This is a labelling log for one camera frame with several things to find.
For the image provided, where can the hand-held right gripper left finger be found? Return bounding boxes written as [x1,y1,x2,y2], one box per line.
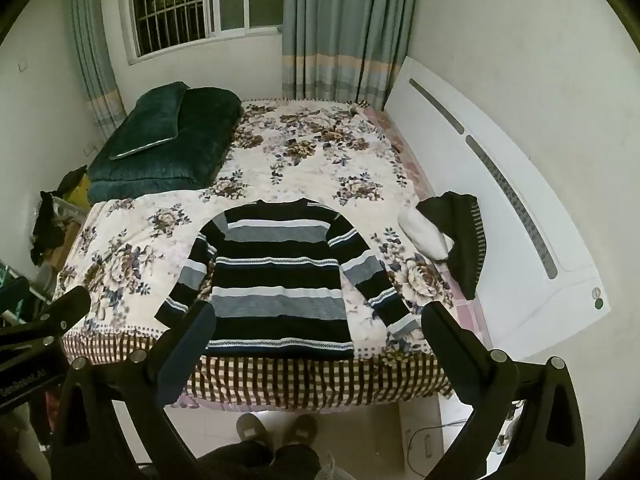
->
[50,300,217,480]

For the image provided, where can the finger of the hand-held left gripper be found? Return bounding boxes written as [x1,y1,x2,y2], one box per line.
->
[37,286,92,336]
[0,277,32,317]

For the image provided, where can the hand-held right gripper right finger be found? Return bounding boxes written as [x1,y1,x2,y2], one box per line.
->
[421,301,587,480]

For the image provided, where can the striped knit sweater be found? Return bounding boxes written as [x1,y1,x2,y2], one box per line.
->
[154,199,421,361]

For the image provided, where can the hanging dark clothes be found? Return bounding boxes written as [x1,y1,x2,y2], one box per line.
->
[31,166,89,267]

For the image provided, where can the green metal rack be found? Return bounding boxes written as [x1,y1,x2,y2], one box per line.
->
[0,259,32,286]

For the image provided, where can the cardboard box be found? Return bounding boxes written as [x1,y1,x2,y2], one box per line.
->
[42,220,82,272]

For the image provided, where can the black striped garment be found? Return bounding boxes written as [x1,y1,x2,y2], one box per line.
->
[417,191,487,300]

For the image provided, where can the white cloth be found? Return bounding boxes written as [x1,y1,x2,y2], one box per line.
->
[398,205,456,262]

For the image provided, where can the white headboard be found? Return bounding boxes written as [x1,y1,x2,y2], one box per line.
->
[382,56,608,346]

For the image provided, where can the person's dark trousers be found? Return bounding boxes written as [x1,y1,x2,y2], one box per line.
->
[197,440,321,480]

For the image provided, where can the person's right shoe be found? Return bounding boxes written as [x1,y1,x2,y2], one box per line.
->
[284,412,319,448]

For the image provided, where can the dark green quilt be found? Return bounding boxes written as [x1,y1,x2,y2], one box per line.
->
[87,87,246,201]

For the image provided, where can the dark green pillow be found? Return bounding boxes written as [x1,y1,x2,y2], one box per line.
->
[109,81,191,161]

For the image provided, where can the floral blanket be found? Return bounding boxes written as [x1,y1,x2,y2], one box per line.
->
[52,97,456,408]

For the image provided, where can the narrow grey-blue curtain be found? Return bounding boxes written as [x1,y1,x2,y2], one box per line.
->
[65,0,128,141]

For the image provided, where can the barred window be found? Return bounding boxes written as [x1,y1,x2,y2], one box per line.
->
[117,0,288,66]

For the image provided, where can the wide grey-blue curtain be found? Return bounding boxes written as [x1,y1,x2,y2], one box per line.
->
[280,0,421,106]

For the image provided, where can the floor cable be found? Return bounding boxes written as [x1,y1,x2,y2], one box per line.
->
[405,421,471,467]

